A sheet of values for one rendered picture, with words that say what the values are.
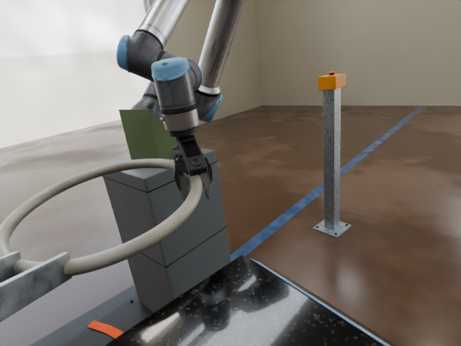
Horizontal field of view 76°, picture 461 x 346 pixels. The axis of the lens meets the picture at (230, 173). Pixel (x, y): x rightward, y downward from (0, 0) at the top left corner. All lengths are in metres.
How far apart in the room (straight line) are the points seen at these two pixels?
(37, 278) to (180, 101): 0.45
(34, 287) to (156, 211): 0.75
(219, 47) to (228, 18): 0.11
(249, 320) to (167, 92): 0.51
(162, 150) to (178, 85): 0.64
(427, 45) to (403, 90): 0.85
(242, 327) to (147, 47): 0.71
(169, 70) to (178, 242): 0.86
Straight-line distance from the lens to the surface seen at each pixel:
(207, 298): 0.59
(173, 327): 0.56
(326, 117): 2.01
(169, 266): 1.41
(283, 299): 0.57
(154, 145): 1.33
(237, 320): 0.55
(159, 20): 0.96
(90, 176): 1.01
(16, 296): 0.57
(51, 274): 0.61
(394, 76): 6.89
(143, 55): 0.88
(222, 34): 1.28
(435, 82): 6.77
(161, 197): 1.27
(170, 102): 0.74
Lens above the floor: 1.23
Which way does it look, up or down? 21 degrees down
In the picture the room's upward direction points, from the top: 7 degrees counter-clockwise
